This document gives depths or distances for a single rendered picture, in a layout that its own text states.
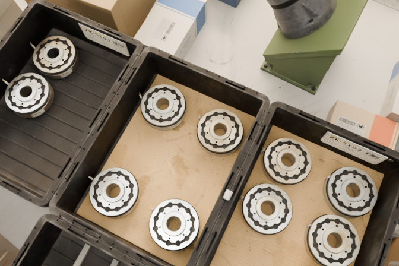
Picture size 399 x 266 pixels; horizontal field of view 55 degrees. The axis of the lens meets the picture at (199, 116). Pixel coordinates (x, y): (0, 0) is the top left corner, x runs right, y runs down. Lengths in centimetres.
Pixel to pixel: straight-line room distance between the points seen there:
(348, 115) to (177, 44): 46
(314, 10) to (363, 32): 30
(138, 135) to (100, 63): 21
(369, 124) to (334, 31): 25
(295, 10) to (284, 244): 52
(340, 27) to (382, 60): 29
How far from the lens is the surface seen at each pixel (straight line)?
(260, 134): 80
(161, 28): 106
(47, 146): 95
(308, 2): 96
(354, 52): 119
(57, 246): 90
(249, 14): 119
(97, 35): 94
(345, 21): 96
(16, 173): 96
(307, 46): 96
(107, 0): 100
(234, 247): 84
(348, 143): 85
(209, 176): 86
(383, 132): 103
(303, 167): 85
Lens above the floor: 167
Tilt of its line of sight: 69 degrees down
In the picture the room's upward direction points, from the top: 4 degrees counter-clockwise
